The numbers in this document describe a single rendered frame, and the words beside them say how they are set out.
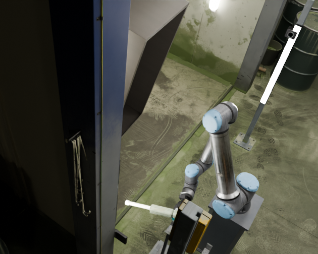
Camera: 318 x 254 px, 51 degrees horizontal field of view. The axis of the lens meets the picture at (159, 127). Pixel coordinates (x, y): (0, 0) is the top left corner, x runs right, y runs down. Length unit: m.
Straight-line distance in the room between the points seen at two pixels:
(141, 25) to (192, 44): 2.51
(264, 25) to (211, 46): 0.72
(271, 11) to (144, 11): 2.06
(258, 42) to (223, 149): 2.33
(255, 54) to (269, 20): 0.43
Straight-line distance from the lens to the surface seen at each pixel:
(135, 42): 1.95
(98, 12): 1.02
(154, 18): 2.09
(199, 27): 4.33
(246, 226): 2.41
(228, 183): 2.07
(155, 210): 2.19
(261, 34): 4.03
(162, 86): 4.15
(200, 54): 4.46
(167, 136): 3.54
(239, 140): 3.79
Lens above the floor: 2.62
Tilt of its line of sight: 45 degrees down
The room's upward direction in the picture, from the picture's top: 10 degrees clockwise
